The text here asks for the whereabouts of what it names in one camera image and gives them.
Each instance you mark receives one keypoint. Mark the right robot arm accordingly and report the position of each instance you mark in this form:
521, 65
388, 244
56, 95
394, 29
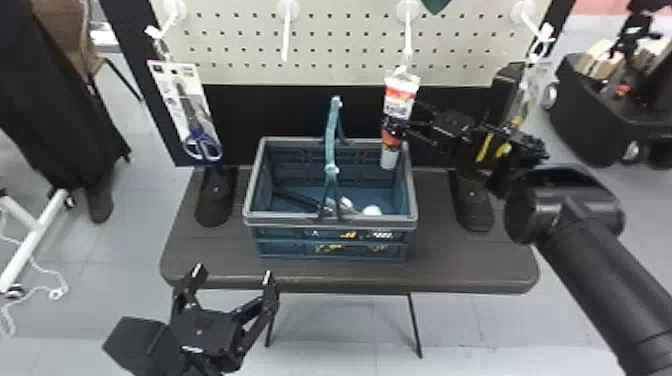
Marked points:
593, 273

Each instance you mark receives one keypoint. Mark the white frame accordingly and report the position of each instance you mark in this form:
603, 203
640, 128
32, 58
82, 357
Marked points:
31, 236

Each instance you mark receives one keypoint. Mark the blue scissors on card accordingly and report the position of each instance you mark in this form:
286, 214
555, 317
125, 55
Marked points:
189, 105

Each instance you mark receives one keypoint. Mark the person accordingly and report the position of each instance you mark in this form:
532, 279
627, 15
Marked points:
52, 105

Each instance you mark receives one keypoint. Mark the blue basket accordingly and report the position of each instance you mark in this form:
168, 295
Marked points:
330, 220

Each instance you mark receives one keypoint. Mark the white orange tube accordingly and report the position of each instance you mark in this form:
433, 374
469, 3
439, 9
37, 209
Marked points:
400, 94

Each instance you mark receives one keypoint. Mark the green hanging packet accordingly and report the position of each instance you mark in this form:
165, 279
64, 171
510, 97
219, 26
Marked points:
437, 5

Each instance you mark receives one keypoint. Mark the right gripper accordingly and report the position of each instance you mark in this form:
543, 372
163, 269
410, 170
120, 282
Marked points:
452, 128

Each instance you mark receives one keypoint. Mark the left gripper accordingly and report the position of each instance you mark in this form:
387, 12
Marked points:
207, 336

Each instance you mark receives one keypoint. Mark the white pegboard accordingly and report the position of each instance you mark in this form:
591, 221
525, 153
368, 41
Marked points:
336, 47

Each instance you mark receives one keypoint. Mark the yellow tool on card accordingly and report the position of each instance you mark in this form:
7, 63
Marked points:
531, 89

